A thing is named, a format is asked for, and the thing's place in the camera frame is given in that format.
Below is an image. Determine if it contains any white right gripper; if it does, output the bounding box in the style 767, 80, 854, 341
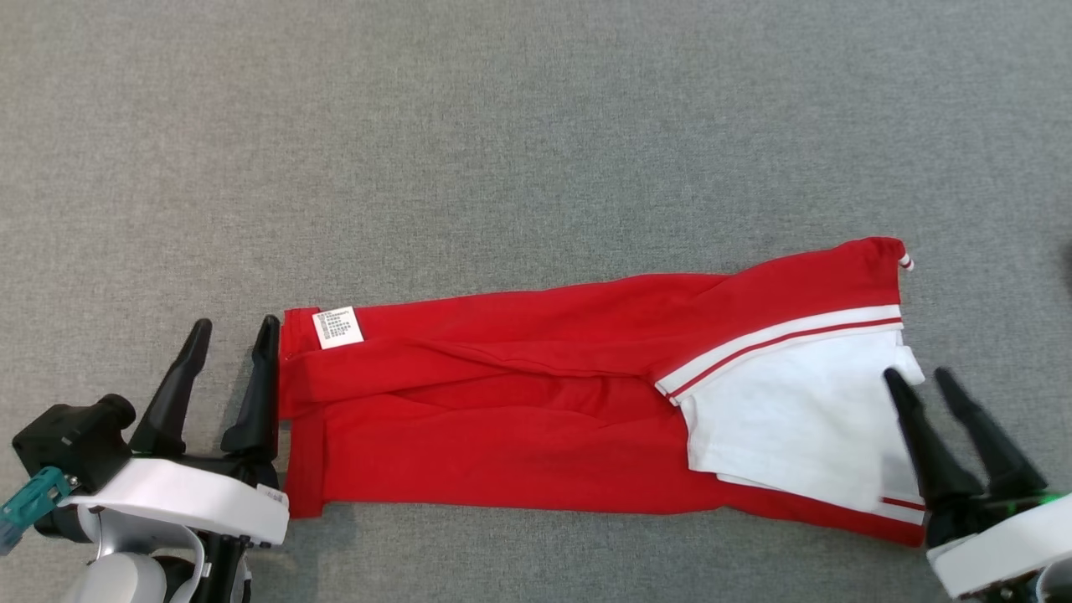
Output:
884, 367, 1072, 600

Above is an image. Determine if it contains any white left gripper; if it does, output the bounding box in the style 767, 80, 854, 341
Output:
63, 315, 291, 549

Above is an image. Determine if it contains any red and white shirt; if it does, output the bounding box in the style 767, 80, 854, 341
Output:
276, 237, 929, 548

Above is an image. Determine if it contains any teal left camera connector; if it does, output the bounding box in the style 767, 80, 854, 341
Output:
0, 466, 72, 555

